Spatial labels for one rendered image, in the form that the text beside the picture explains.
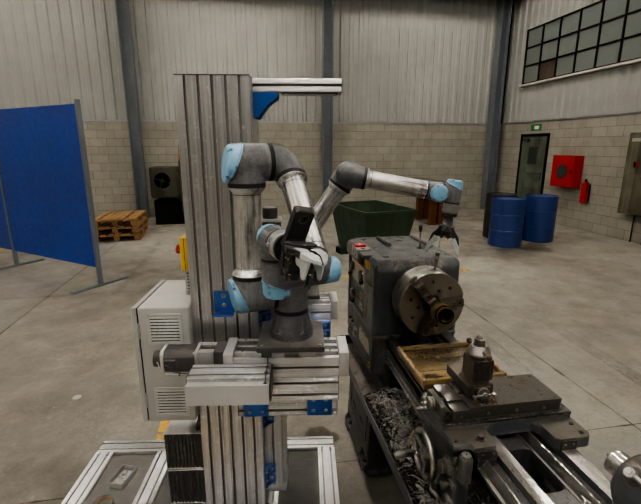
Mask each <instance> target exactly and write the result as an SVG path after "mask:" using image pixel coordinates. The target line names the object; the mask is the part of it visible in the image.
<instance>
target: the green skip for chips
mask: <svg viewBox="0 0 641 504"><path fill-rule="evenodd" d="M416 212H419V210H418V209H414V208H409V207H405V206H401V205H396V204H392V203H387V202H383V201H379V200H365V201H346V202H339V204H338V205H337V206H336V208H335V209H334V211H333V217H334V222H335V227H336V232H337V237H338V242H339V245H338V246H337V247H336V252H337V253H339V254H349V253H348V252H347V242H348V241H349V240H351V239H354V238H363V237H377V236H379V237H391V236H409V235H410V232H411V229H412V225H413V222H414V219H415V215H416Z"/></svg>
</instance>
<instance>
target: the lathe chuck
mask: <svg viewBox="0 0 641 504"><path fill-rule="evenodd" d="M431 269H433V268H432V267H424V268H420V269H417V270H414V271H412V272H411V273H409V274H408V275H407V276H405V277H404V278H403V280H402V281H401V282H400V284H399V285H398V287H397V289H396V292H395V296H394V307H395V311H396V313H397V315H398V313H399V315H400V317H401V318H400V317H399V315H398V317H399V318H400V319H401V321H402V322H403V323H404V324H405V325H406V326H407V327H408V328H409V329H410V330H411V331H412V332H414V333H416V331H417V329H418V327H419V324H420V322H421V320H422V318H423V316H424V314H425V310H424V308H425V309H428V310H430V311H431V307H430V306H427V307H423V303H424V300H423V298H422V297H421V296H420V294H419V293H418V292H417V291H416V289H415V288H414V287H413V285H412V284H411V283H410V282H411V281H412V280H413V279H414V278H416V277H417V278H418V279H419V281H420V282H422V283H423V284H424V285H425V287H426V288H427V289H428V291H429V292H431V294H432V295H434V298H436V299H437V297H439V298H440V299H445V298H450V297H455V296H460V295H463V291H462V288H461V286H460V285H459V283H458V282H457V281H456V280H455V279H454V278H453V277H451V276H450V275H448V274H447V273H445V272H443V271H442V270H440V269H436V270H438V271H433V270H431ZM462 309H463V307H458V308H457V310H453V312H454V319H453V321H452V322H451V323H449V324H446V325H444V324H441V323H438V324H435V326H434V328H431V329H430V331H429V333H428V335H425V334H422V335H423V336H433V335H437V334H440V333H442V332H444V331H446V330H448V329H449V328H450V327H452V326H453V325H454V324H455V322H456V321H457V320H458V318H459V317H460V315H461V312H462Z"/></svg>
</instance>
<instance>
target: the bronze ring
mask: <svg viewBox="0 0 641 504"><path fill-rule="evenodd" d="M430 314H431V317H432V318H433V319H434V320H435V321H437V322H439V323H441V324H444V325H446V324H449V323H451V322H452V321H453V319H454V312H453V311H452V309H451V308H450V306H449V305H448V304H447V303H446V302H437V303H435V304H434V305H433V306H432V308H431V311H430Z"/></svg>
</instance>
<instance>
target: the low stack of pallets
mask: <svg viewBox="0 0 641 504"><path fill-rule="evenodd" d="M146 211H147V210H137V211H134V210H131V211H113V212H112V211H107V212H105V213H103V214H102V215H100V216H98V217H96V218H95V219H96V227H97V235H98V242H102V241H103V240H104V239H105V238H106V237H114V240H113V241H119V240H121V239H122V238H123V237H124V236H134V238H135V240H141V238H142V237H143V236H144V234H145V233H146V232H147V230H148V229H149V228H148V225H147V224H148V223H147V222H148V219H147V212H146ZM131 213H133V214H132V215H130V214H131ZM106 215H107V216H106ZM98 227H99V228H98ZM132 233H133V234H132Z"/></svg>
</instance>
